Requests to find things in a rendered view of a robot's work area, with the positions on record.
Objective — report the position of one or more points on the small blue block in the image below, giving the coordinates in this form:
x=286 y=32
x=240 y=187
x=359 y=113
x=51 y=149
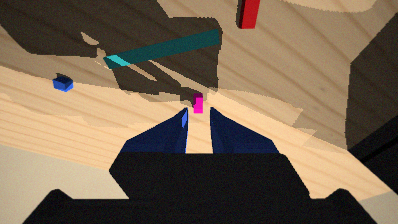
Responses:
x=62 y=83

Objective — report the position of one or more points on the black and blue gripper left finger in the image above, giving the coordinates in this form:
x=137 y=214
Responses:
x=162 y=137

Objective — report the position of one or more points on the magenta rod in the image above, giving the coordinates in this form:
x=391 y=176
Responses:
x=198 y=102

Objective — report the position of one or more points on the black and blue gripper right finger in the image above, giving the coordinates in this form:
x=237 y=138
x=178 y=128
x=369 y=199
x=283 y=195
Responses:
x=236 y=137

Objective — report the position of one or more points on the turquoise rod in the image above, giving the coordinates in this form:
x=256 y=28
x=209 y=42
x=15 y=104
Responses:
x=163 y=49

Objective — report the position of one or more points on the red rod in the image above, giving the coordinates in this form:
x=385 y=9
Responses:
x=248 y=14

